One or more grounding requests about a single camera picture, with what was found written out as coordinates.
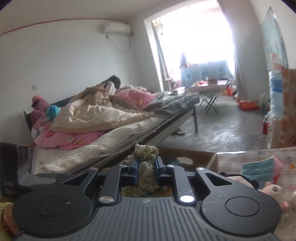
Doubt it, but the green floral soft toy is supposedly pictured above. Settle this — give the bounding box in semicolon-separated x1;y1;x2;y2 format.
120;144;159;197

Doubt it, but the right gloved hand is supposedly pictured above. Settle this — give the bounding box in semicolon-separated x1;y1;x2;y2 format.
0;202;19;241

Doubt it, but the brown cardboard box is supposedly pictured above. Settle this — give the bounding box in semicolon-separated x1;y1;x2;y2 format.
120;146;219;174

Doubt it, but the person in pink hat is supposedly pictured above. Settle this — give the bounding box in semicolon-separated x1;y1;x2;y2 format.
31;95;50;126

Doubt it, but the bed with quilts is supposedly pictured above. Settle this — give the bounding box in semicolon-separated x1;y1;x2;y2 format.
27;84;200;177

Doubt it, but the black-haired plush doll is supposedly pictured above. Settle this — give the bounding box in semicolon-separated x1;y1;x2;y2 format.
219;172;259;189

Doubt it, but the person with black hair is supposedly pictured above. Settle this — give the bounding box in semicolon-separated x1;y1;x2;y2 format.
99;75;121;95

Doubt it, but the folding table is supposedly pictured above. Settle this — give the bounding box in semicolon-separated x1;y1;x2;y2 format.
189;80;233;114

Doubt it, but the teal folded cloth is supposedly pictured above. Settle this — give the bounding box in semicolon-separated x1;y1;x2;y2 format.
241;158;274;185

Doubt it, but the red plastic crate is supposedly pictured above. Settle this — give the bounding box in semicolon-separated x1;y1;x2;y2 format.
238;100;260;111

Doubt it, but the red fire extinguisher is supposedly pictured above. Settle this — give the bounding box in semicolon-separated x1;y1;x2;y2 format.
262;116;269;135

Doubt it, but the pink plush toy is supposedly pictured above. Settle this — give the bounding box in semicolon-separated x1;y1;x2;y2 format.
260;182;290;214

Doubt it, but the floral covered cabinet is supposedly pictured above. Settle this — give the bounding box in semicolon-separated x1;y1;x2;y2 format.
268;53;296;149

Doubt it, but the white air conditioner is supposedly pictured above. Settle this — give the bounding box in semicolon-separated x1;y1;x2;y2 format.
101;23;132;35

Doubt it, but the large water bottle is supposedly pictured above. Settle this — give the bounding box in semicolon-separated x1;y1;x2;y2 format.
269;70;283;120

